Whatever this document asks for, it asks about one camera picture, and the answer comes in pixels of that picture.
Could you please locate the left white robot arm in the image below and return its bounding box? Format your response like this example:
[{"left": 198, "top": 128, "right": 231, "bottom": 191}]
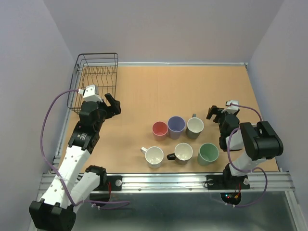
[{"left": 29, "top": 90, "right": 121, "bottom": 231}]

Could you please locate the white ceramic mug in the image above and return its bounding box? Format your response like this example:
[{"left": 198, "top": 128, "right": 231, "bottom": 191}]
[{"left": 141, "top": 146, "right": 164, "bottom": 168}]

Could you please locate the pink plastic cup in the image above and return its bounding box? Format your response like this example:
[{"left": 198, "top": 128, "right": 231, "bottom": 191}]
[{"left": 152, "top": 121, "right": 168, "bottom": 141}]

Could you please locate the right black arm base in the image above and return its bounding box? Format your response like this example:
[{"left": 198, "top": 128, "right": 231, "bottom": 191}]
[{"left": 204, "top": 174, "right": 250, "bottom": 205}]

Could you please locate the green plastic cup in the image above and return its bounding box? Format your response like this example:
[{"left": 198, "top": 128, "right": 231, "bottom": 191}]
[{"left": 197, "top": 143, "right": 219, "bottom": 166}]

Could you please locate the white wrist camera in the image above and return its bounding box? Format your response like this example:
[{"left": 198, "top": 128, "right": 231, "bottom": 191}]
[
  {"left": 225, "top": 100, "right": 239, "bottom": 114},
  {"left": 77, "top": 84, "right": 103, "bottom": 102}
]

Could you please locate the aluminium mounting rail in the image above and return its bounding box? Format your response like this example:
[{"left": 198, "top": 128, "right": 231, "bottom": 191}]
[{"left": 38, "top": 172, "right": 295, "bottom": 194}]

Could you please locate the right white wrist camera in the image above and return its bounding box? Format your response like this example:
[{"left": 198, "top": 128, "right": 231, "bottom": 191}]
[{"left": 225, "top": 100, "right": 239, "bottom": 114}]

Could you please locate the black wire dish rack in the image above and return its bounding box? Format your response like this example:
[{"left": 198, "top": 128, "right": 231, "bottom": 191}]
[{"left": 70, "top": 52, "right": 118, "bottom": 106}]

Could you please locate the purple plastic cup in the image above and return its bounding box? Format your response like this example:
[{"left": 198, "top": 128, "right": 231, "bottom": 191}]
[{"left": 167, "top": 116, "right": 185, "bottom": 140}]

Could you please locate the black handled ceramic mug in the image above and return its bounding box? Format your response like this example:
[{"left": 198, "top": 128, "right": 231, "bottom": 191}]
[{"left": 167, "top": 143, "right": 193, "bottom": 165}]

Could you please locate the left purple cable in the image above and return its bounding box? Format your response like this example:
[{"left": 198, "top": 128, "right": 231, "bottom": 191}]
[{"left": 39, "top": 89, "right": 130, "bottom": 209}]

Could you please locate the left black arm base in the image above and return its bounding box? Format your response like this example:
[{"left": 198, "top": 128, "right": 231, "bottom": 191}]
[{"left": 89, "top": 175, "right": 123, "bottom": 202}]

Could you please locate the grey ceramic mug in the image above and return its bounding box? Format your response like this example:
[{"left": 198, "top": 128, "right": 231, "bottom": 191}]
[{"left": 185, "top": 114, "right": 204, "bottom": 140}]

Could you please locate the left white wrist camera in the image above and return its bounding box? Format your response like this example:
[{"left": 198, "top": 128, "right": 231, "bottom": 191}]
[{"left": 77, "top": 84, "right": 103, "bottom": 102}]

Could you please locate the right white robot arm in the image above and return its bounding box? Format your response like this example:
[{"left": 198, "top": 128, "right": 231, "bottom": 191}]
[{"left": 206, "top": 101, "right": 283, "bottom": 188}]

